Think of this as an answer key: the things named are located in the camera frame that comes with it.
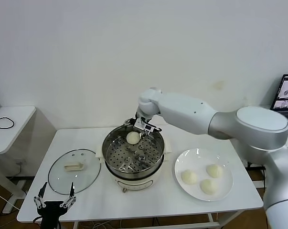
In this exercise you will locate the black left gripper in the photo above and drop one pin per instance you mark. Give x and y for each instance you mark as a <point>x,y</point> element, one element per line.
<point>51,212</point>

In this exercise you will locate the cream electric cooker pot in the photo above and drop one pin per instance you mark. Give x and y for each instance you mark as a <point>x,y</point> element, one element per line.
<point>134,184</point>

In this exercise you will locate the perforated stainless steamer basket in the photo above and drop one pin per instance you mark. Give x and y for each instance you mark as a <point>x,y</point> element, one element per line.
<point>124,152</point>

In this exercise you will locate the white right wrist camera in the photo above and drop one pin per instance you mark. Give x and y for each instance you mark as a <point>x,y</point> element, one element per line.
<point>149,128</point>

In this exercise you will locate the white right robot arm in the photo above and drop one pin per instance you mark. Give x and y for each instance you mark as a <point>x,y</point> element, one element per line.
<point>194,109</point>

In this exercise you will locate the grey open laptop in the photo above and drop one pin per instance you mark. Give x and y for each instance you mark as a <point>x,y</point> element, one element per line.
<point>287,95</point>

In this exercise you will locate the round white plate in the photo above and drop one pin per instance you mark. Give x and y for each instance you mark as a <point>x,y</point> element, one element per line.
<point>194,157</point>

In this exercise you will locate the white steamed baozi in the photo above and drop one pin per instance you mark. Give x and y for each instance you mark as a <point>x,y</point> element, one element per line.
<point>132,138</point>
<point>214,170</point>
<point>188,177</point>
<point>207,186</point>

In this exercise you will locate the white wall socket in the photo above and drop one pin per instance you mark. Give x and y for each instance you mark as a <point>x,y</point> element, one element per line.
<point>20,163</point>

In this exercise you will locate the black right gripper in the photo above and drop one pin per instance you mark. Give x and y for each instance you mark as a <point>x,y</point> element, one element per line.
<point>139,122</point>

